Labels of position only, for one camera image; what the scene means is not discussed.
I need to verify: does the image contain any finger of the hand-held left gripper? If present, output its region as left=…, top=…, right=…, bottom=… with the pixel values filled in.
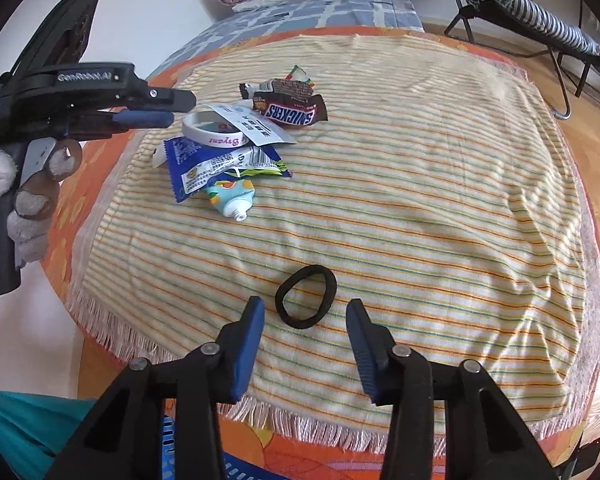
left=65, top=110, right=175, bottom=137
left=130, top=80, right=197, bottom=114

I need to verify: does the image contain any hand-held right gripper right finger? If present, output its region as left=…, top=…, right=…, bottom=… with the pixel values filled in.
left=345, top=298, right=561, bottom=480

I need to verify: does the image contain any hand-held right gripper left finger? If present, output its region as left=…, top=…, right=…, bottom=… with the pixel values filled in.
left=45, top=296, right=266, bottom=480

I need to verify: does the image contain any white wristband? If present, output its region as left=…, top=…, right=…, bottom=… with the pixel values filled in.
left=182, top=109, right=254, bottom=149

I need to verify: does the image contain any blue snack packet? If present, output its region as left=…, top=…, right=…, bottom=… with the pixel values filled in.
left=152, top=137, right=292, bottom=204

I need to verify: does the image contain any black hair tie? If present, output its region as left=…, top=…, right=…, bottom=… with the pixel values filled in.
left=274, top=264, right=338, bottom=331

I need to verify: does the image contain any fruit print cream tube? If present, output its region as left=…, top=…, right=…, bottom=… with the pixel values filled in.
left=206, top=177, right=256, bottom=222

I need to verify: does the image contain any blue plastic basket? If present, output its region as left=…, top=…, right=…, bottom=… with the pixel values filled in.
left=160, top=412, right=262, bottom=480

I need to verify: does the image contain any person's left hand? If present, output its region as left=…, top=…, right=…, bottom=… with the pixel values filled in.
left=7, top=139, right=84, bottom=263

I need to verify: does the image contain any orange bed sheet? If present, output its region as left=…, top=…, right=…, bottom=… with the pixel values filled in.
left=42, top=25, right=600, bottom=480

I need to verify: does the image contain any white printed label card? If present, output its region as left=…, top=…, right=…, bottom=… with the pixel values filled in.
left=202, top=102, right=297, bottom=147

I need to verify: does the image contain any dark crumpled candy wrapper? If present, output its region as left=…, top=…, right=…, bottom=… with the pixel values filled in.
left=239, top=78, right=317, bottom=104

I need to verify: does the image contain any brown chocolate bar wrapper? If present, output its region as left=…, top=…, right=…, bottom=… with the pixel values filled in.
left=252, top=94, right=329, bottom=129

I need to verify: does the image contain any small colourful wrapper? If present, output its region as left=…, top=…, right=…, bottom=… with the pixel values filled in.
left=285, top=64, right=315, bottom=86

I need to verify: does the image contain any striped fringed blanket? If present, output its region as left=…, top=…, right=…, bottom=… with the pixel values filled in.
left=65, top=34, right=600, bottom=456

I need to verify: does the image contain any blue checked bed sheet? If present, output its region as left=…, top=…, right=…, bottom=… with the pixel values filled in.
left=147, top=0, right=424, bottom=79

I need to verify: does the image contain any teal cloth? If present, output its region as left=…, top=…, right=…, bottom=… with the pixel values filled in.
left=0, top=391, right=99, bottom=480

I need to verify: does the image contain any striped chair cushion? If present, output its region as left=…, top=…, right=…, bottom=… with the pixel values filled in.
left=480, top=0, right=600, bottom=61

